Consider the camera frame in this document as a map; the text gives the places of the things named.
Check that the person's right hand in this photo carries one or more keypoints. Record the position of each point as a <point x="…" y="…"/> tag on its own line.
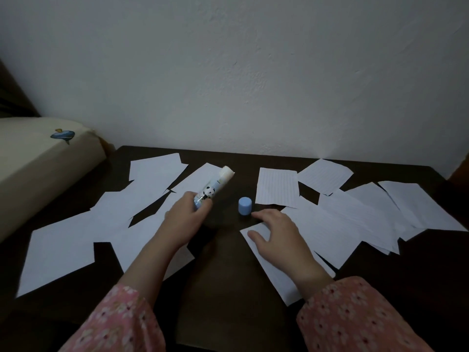
<point x="289" y="249"/>

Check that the white panda print glue stick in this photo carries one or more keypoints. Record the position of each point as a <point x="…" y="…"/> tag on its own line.
<point x="212" y="186"/>

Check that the dark brown curtain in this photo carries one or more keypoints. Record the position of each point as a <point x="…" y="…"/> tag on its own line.
<point x="12" y="102"/>

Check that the brown wooden furniture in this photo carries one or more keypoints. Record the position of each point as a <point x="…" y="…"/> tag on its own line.
<point x="462" y="172"/>

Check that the beige mattress with whale print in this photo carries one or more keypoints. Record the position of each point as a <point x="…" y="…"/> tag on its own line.
<point x="36" y="172"/>

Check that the person's left hand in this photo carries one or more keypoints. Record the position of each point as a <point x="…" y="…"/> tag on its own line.
<point x="181" y="223"/>

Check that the blue glue stick cap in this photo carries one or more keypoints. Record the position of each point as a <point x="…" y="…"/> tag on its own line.
<point x="244" y="207"/>

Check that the person's right forearm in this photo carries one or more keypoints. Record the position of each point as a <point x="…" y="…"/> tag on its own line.
<point x="348" y="315"/>

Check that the person's left forearm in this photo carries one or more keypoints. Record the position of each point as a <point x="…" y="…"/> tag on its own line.
<point x="146" y="274"/>

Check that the white paper sheets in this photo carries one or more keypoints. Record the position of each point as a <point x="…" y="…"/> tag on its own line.
<point x="157" y="172"/>

